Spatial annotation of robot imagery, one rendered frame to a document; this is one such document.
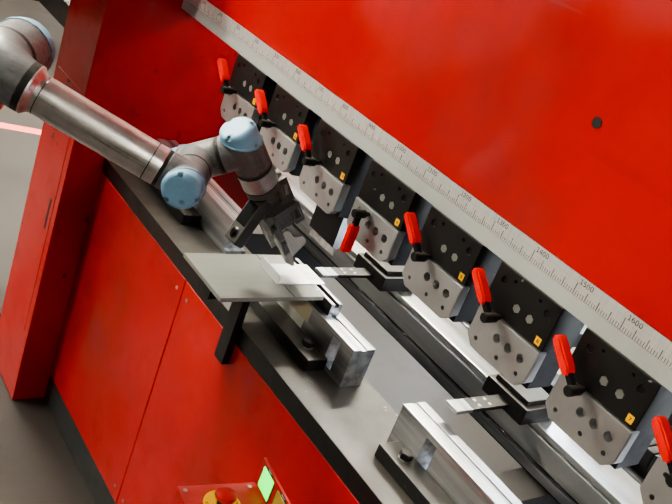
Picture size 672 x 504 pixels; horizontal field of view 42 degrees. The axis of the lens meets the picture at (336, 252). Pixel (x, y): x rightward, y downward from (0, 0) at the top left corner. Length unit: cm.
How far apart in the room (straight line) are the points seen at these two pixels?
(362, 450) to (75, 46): 146
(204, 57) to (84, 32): 34
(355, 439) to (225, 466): 41
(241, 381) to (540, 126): 88
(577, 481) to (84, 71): 165
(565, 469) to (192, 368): 90
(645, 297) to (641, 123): 26
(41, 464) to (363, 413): 126
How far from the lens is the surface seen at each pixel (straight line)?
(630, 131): 140
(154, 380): 233
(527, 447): 188
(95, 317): 266
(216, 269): 188
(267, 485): 166
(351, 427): 178
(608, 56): 144
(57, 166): 268
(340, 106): 188
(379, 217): 175
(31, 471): 279
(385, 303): 215
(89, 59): 253
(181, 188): 159
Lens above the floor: 184
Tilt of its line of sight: 23 degrees down
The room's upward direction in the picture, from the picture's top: 21 degrees clockwise
